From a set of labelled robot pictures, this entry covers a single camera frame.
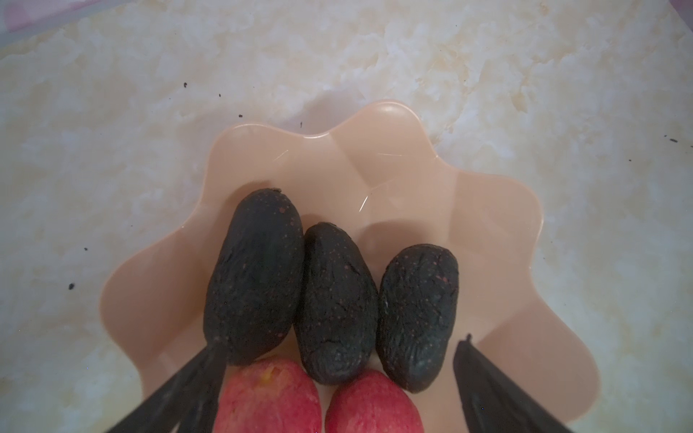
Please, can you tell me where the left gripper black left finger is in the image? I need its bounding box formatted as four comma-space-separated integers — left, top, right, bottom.
110, 343, 226, 432

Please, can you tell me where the dark fake avocado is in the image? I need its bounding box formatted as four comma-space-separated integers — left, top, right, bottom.
203, 189, 304, 366
294, 222, 378, 385
376, 244, 459, 393

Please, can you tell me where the red fake apple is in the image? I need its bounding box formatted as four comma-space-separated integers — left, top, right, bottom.
325, 369, 424, 433
213, 357, 322, 432

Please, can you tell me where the pink scalloped fruit bowl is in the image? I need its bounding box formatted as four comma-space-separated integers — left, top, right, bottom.
100, 101, 600, 422

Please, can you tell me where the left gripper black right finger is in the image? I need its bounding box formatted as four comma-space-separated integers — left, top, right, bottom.
453, 335, 571, 433

